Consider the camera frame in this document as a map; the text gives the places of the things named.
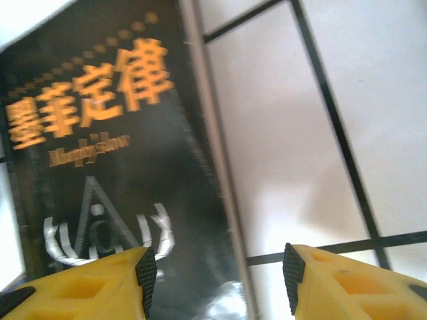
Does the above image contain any black book orange title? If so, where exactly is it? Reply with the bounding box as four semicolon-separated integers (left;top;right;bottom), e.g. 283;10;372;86
0;0;254;320

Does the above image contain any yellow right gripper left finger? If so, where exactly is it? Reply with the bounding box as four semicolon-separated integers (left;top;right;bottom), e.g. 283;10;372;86
0;246;157;320

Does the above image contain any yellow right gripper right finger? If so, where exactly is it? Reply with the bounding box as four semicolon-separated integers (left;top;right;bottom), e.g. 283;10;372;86
283;242;427;320

